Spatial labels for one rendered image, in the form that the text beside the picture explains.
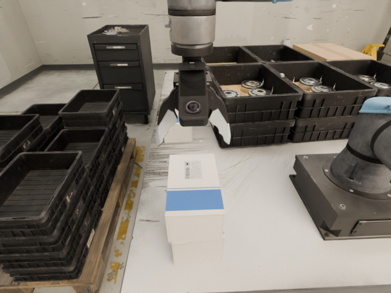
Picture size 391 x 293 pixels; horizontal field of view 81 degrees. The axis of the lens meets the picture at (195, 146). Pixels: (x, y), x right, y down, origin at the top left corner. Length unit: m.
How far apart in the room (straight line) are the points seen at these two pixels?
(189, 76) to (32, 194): 1.02
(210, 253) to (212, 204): 0.15
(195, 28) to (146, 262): 0.52
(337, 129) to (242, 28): 3.45
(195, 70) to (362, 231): 0.59
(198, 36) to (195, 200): 0.31
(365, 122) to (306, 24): 4.09
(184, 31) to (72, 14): 4.24
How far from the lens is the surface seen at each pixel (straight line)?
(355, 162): 0.73
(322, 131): 1.08
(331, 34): 4.96
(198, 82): 0.38
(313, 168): 0.78
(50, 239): 1.07
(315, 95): 0.96
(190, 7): 0.38
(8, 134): 1.84
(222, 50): 1.59
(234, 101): 0.83
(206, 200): 0.50
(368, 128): 0.68
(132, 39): 2.25
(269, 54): 1.70
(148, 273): 0.63
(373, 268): 0.75
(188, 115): 0.34
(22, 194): 1.29
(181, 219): 0.49
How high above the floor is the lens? 1.26
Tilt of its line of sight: 35 degrees down
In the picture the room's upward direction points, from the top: straight up
